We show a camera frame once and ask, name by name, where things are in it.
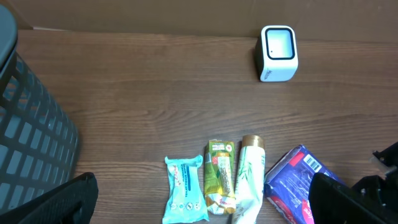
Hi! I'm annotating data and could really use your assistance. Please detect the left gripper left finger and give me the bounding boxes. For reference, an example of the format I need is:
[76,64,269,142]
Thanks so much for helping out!
[1,172,99,224]

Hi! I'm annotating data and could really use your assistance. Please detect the white tube gold cap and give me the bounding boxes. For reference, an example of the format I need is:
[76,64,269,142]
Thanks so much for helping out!
[231,135,266,224]

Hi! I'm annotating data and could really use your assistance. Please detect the purple snack package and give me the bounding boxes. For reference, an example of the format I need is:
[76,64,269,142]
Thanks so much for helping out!
[264,144,341,224]

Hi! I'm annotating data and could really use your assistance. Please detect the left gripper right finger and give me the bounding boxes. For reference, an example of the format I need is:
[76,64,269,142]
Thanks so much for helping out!
[308,173,397,224]

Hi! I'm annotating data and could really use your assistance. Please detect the green drink carton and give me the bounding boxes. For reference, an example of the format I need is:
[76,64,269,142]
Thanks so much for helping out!
[204,140,236,215]

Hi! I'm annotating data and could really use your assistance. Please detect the teal snack pouch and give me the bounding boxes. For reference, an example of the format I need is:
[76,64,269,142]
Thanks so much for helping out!
[162,155,209,224]

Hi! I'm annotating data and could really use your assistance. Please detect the grey plastic mesh basket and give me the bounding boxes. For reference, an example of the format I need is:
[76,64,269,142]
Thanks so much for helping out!
[1,6,80,213]

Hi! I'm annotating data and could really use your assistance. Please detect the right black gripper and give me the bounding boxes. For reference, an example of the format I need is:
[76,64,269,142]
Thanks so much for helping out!
[351,143,397,218]

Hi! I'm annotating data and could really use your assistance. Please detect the white barcode scanner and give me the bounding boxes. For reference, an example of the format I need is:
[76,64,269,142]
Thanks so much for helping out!
[254,25,299,82]

